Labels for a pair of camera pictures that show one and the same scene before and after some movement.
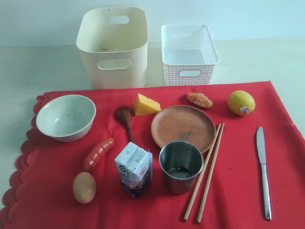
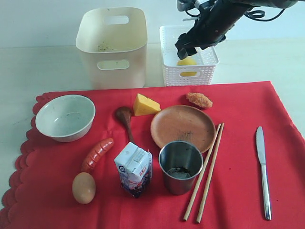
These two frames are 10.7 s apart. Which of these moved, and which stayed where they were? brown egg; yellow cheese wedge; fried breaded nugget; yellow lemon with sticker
Moved: yellow lemon with sticker
Stayed: brown egg; yellow cheese wedge; fried breaded nugget
